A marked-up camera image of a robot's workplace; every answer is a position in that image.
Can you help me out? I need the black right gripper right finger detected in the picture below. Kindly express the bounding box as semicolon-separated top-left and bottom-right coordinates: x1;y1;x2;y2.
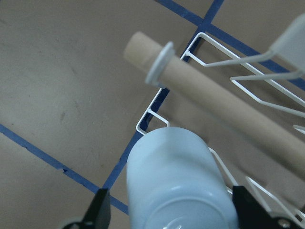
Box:
233;186;273;229

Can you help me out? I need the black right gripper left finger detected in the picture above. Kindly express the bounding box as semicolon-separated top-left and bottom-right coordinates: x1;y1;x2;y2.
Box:
80;188;111;229

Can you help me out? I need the pale blue plastic cup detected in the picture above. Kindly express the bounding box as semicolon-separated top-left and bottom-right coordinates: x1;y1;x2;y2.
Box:
126;127;239;229

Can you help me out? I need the white wire cup rack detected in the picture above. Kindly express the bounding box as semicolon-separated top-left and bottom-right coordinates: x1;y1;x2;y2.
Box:
135;14;305;229

